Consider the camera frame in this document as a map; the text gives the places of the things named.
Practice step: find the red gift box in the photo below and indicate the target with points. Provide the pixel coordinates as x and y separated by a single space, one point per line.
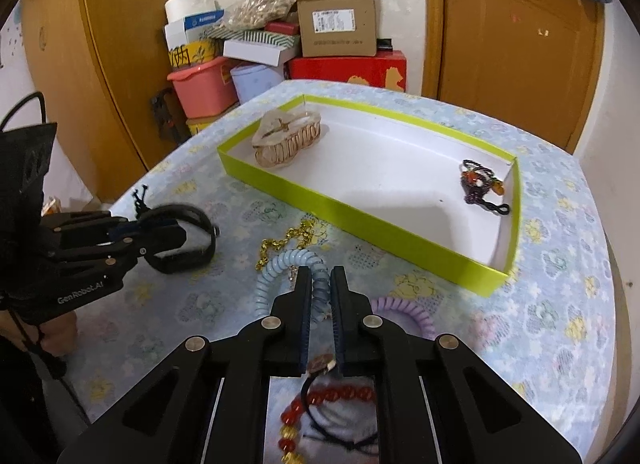
340 69

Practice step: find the wooden door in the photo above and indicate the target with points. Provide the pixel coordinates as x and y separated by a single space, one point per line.
520 44

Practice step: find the black wrist band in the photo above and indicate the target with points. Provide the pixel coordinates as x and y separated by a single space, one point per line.
206 234

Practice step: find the person's left hand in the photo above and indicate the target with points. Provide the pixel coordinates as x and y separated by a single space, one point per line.
60 336

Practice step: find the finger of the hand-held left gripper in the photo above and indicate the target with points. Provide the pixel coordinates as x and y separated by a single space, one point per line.
160 240
85 224

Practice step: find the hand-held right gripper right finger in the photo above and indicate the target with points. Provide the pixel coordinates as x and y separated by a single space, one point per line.
339 329

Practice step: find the white flat box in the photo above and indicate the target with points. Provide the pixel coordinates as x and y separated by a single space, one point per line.
255 51

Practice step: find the wooden wardrobe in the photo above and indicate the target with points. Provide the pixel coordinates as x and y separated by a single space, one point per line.
100 69

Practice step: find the person's left forearm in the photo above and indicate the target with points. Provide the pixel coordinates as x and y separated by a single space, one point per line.
22 404

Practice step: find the dark red box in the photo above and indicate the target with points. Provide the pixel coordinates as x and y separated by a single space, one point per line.
282 27

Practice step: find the clear bag of nuts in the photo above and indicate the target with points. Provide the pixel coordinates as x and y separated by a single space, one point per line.
257 9

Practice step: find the dark brown bag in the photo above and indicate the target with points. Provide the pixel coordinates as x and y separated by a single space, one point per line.
167 114

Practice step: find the lime green shallow box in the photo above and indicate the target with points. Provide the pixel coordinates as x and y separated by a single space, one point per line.
390 179

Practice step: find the brown cardboard box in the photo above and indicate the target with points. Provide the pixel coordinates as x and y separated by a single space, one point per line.
340 24

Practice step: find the blue and white carton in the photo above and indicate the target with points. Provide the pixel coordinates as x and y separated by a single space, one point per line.
200 24

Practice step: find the yellow patterned container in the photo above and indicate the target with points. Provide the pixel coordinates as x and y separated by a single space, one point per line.
192 54

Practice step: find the green striped box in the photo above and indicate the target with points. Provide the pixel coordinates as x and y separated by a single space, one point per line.
250 35

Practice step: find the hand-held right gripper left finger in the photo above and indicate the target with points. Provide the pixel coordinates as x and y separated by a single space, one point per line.
303 329

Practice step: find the white paper roll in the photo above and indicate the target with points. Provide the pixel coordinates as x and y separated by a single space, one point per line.
190 6

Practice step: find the lavender plastic bucket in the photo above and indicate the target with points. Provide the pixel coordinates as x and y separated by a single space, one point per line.
255 81

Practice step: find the small black hair clip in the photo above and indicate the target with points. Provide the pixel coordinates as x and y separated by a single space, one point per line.
140 200

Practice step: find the small black box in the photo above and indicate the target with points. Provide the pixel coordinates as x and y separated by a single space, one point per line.
385 44

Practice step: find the beige hair claw clip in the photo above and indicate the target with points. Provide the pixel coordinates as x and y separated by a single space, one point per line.
280 139

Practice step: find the pink plastic bin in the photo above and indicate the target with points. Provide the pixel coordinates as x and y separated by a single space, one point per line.
202 89

